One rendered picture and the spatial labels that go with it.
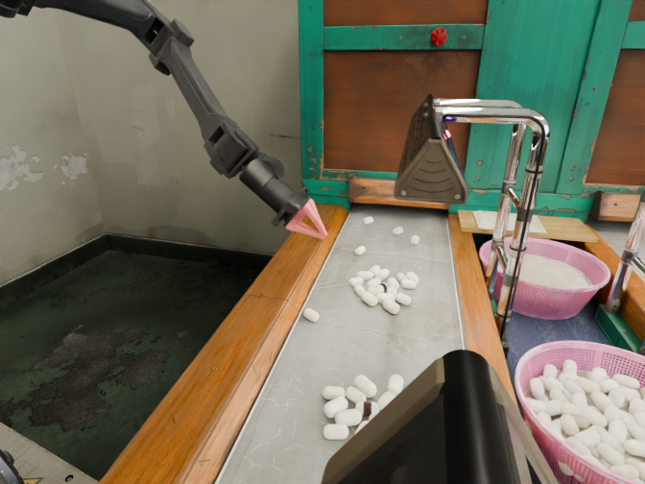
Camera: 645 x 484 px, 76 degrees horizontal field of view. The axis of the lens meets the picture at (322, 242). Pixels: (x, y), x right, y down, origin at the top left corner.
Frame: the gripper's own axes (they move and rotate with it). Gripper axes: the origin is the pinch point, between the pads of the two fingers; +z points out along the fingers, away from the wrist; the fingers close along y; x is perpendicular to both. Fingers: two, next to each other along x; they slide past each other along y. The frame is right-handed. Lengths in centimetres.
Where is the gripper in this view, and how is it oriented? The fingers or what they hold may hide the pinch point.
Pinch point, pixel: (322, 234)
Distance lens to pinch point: 82.8
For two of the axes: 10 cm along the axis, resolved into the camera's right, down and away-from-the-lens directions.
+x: -6.2, 6.5, 4.5
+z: 7.5, 6.6, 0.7
